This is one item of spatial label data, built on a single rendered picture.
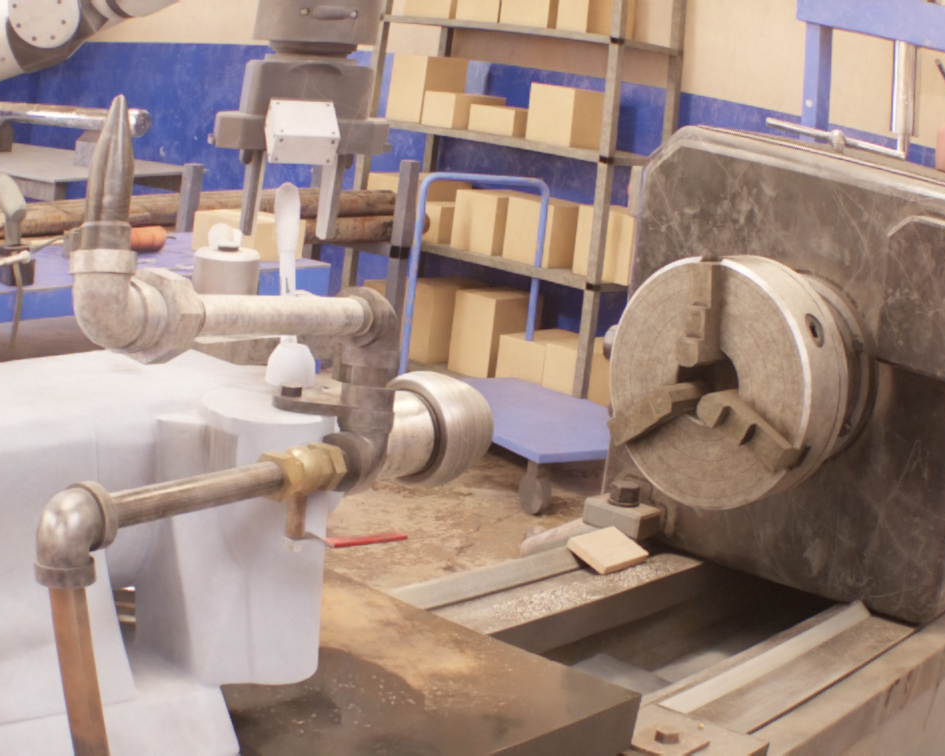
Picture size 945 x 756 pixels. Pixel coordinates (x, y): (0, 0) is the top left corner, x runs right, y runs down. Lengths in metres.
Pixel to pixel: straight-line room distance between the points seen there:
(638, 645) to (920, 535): 0.41
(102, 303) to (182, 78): 7.20
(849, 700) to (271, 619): 0.69
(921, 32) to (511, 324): 2.25
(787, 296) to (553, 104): 4.19
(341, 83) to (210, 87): 6.64
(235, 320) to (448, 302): 5.27
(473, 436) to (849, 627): 0.62
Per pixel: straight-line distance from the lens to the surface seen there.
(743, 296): 1.52
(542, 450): 4.78
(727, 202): 1.77
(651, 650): 1.88
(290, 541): 0.92
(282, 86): 1.04
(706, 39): 5.72
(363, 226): 5.54
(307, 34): 1.02
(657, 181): 1.83
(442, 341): 6.07
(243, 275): 1.34
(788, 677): 1.51
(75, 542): 0.73
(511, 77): 6.28
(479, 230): 5.83
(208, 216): 3.61
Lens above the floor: 1.39
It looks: 12 degrees down
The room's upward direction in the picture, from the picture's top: 7 degrees clockwise
